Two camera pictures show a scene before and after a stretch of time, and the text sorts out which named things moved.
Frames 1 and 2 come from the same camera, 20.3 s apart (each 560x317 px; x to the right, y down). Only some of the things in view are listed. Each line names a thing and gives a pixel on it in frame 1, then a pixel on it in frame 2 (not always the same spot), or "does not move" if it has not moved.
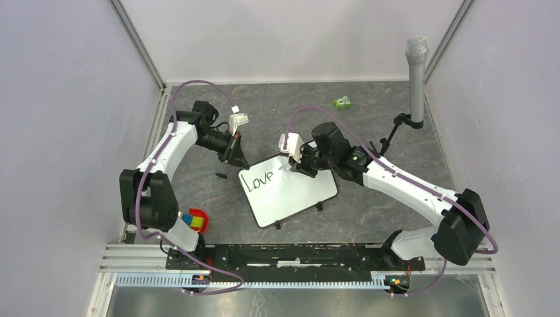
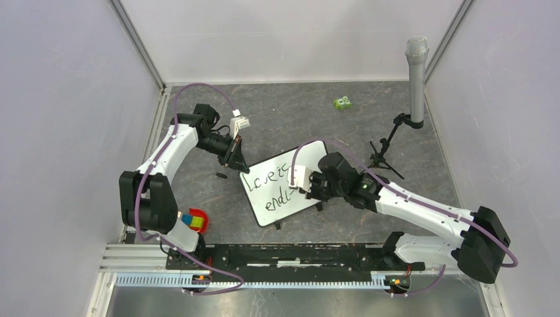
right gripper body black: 312,160 -> 321,188
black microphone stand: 398,121 does not move
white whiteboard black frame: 273,193 does not move
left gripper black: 236,156 does not move
